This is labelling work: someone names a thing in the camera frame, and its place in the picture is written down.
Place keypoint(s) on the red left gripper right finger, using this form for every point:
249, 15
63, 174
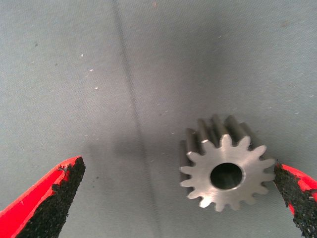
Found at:
302, 203

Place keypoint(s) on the small steel gear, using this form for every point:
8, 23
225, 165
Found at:
205, 173

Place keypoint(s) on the dark grey table cloth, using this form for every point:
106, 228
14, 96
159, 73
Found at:
99, 74

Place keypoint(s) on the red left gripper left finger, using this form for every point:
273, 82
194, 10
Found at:
37, 210

